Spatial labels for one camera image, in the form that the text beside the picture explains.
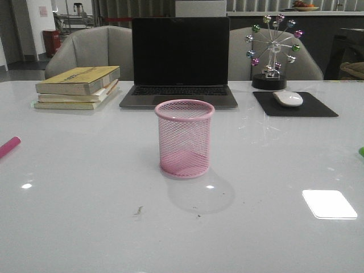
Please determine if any black mouse pad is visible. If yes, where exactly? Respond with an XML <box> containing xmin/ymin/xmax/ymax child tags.
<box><xmin>253</xmin><ymin>91</ymin><xmax>338</xmax><ymax>117</ymax></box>

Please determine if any pink mesh pen holder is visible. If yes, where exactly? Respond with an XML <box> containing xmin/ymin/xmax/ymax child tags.
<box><xmin>155</xmin><ymin>99</ymin><xmax>215</xmax><ymax>179</ymax></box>

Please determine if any yellow book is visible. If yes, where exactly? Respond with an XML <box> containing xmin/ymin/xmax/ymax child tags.
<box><xmin>35</xmin><ymin>66</ymin><xmax>120</xmax><ymax>95</ymax></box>
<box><xmin>34</xmin><ymin>86</ymin><xmax>118</xmax><ymax>110</ymax></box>

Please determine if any white computer mouse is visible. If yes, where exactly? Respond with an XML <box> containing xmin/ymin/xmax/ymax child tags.
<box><xmin>272</xmin><ymin>90</ymin><xmax>303</xmax><ymax>107</ymax></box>

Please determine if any ferris wheel desk ornament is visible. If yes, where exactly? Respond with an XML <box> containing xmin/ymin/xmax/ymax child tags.
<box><xmin>245</xmin><ymin>14</ymin><xmax>304</xmax><ymax>90</ymax></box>

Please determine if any middle cream book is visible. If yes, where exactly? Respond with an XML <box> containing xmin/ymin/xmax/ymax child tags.
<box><xmin>38</xmin><ymin>80</ymin><xmax>118</xmax><ymax>102</ymax></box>

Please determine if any grey open laptop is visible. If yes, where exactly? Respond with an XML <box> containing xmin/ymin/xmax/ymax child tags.
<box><xmin>119</xmin><ymin>16</ymin><xmax>238</xmax><ymax>108</ymax></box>

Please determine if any grey armchair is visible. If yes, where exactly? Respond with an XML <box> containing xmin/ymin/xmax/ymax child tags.
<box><xmin>44</xmin><ymin>26</ymin><xmax>134</xmax><ymax>81</ymax></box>
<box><xmin>228</xmin><ymin>27</ymin><xmax>324</xmax><ymax>81</ymax></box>

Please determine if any white box behind laptop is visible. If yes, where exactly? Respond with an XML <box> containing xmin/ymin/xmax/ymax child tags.
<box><xmin>175</xmin><ymin>1</ymin><xmax>227</xmax><ymax>17</ymax></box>

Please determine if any right grey armchair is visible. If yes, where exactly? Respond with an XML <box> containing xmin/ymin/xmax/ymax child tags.
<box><xmin>228</xmin><ymin>27</ymin><xmax>324</xmax><ymax>81</ymax></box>

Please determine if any fruit bowl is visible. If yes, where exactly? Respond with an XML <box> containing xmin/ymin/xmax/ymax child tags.
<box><xmin>292</xmin><ymin>0</ymin><xmax>319</xmax><ymax>11</ymax></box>

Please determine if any left grey armchair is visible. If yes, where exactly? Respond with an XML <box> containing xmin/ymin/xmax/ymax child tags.
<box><xmin>44</xmin><ymin>26</ymin><xmax>134</xmax><ymax>81</ymax></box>

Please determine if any bottom yellow book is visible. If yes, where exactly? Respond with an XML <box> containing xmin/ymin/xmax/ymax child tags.
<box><xmin>34</xmin><ymin>86</ymin><xmax>118</xmax><ymax>110</ymax></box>

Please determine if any pink marker pen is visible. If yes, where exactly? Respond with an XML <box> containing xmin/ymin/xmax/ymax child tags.
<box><xmin>0</xmin><ymin>136</ymin><xmax>21</xmax><ymax>159</ymax></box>

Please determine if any red bin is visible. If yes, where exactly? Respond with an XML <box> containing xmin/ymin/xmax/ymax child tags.
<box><xmin>42</xmin><ymin>30</ymin><xmax>61</xmax><ymax>57</ymax></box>

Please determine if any green marker pen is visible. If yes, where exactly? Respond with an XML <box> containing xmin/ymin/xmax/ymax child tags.
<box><xmin>358</xmin><ymin>147</ymin><xmax>364</xmax><ymax>157</ymax></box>

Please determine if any top yellow book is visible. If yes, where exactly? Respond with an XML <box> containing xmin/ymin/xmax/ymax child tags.
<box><xmin>35</xmin><ymin>66</ymin><xmax>120</xmax><ymax>95</ymax></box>

